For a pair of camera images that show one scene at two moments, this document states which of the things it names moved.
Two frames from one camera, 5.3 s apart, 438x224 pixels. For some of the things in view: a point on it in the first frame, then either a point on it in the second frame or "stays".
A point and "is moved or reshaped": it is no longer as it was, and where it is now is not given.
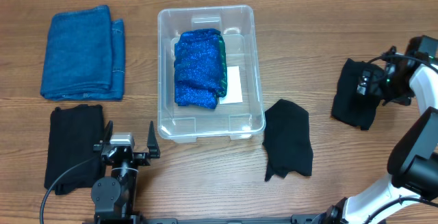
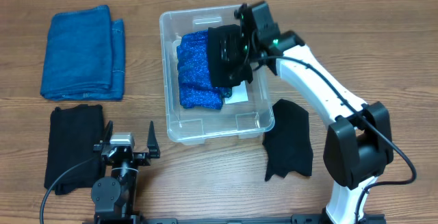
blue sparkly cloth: [200, 68] stays
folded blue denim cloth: [84, 57] stays
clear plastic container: [209, 73] is moved or reshaped
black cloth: [349, 106] → [228, 64]
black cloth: [287, 140] stays
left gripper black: [153, 147] stays
